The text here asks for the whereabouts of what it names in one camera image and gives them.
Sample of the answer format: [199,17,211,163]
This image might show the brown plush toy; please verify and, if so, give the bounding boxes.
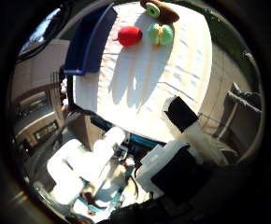
[139,0,180,24]

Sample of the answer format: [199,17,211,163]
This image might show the blue plastic container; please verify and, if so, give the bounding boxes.
[63,5,119,77]

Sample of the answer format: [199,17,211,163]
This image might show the grey outdoor chair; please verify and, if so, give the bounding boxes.
[213,82,264,157]

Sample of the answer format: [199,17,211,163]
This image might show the white striped tablecloth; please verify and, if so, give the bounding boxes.
[73,1,213,144]

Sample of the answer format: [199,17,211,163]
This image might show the green and orange plush toy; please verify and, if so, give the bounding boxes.
[147,21,175,47]

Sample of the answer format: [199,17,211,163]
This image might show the red plush toy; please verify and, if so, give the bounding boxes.
[112,25,143,48]

